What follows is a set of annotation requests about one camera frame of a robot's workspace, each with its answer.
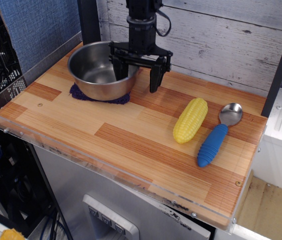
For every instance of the silver metal pot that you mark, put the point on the silver metal pot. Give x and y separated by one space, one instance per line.
94 54

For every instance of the yellow plastic corn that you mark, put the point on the yellow plastic corn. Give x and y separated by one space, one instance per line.
190 120

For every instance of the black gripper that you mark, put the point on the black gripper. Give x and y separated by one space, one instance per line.
141 42

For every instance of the silver toy fridge cabinet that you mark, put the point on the silver toy fridge cabinet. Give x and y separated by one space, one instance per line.
74 186

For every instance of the black metal post left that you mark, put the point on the black metal post left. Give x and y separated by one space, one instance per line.
89 21

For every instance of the clear acrylic table guard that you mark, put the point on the clear acrylic table guard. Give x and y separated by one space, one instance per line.
133 143

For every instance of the blue handled metal spoon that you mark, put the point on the blue handled metal spoon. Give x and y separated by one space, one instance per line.
230 115

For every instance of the blue fabric partition panel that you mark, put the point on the blue fabric partition panel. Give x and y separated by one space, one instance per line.
39 27

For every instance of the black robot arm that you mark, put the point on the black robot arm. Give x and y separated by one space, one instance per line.
144 9

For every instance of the yellow black object corner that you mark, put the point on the yellow black object corner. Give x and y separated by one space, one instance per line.
11 234

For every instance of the purple rag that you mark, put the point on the purple rag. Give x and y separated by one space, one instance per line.
99 83

